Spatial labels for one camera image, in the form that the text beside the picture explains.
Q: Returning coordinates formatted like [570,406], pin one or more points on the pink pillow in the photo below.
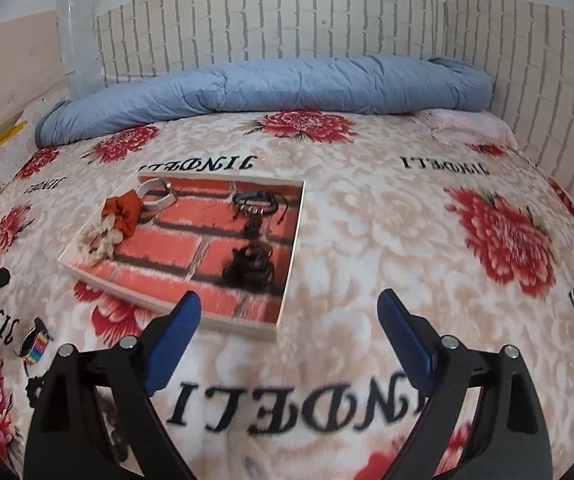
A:
[467,127]

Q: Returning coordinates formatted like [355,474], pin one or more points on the clear plastic sheet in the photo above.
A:
[79,35]

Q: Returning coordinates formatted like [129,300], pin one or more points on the rainbow striped band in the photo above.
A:
[34,352]

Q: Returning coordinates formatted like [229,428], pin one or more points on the white tray with brick lining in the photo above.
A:
[192,225]

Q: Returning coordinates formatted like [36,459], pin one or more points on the black hair claw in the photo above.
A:
[247,270]

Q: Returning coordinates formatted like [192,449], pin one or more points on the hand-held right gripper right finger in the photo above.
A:
[407,340]

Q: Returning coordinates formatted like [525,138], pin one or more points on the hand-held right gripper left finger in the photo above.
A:
[172,345]

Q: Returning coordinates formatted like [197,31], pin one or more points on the blue rolled quilt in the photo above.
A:
[267,85]

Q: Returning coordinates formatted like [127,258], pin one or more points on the floral printed blanket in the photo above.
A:
[367,260]

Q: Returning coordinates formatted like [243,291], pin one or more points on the orange scrunchie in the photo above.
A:
[127,210]

